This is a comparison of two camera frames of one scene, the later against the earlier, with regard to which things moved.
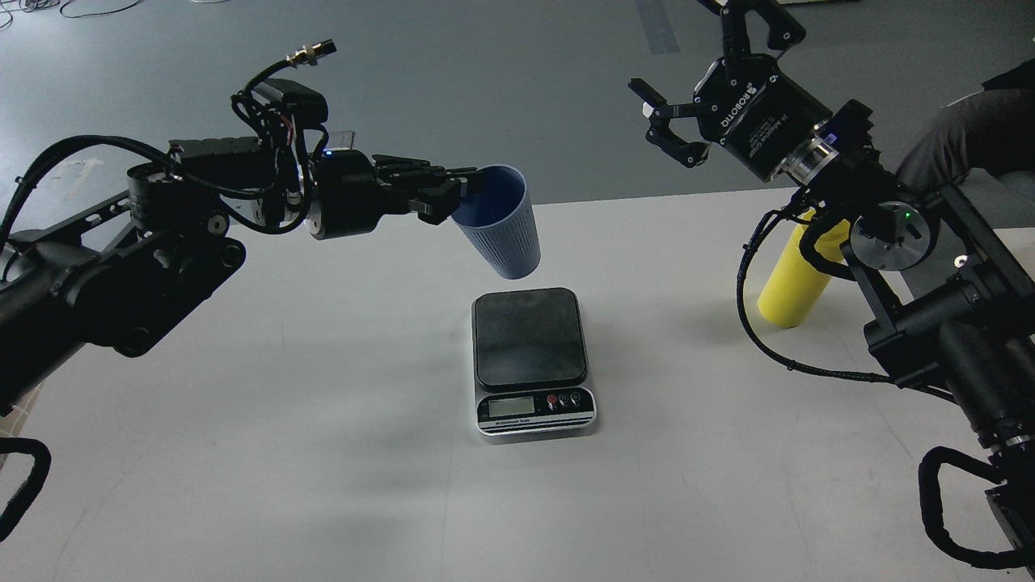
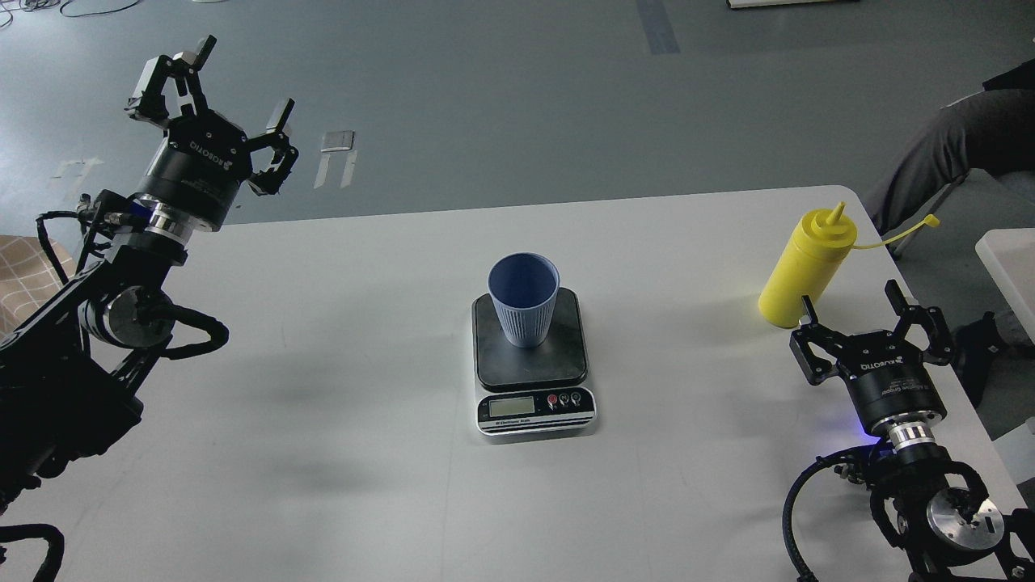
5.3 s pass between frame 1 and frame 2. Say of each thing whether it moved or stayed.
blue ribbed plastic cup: moved
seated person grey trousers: stayed
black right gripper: moved
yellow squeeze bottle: stayed
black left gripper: moved
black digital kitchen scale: stayed
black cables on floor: stayed
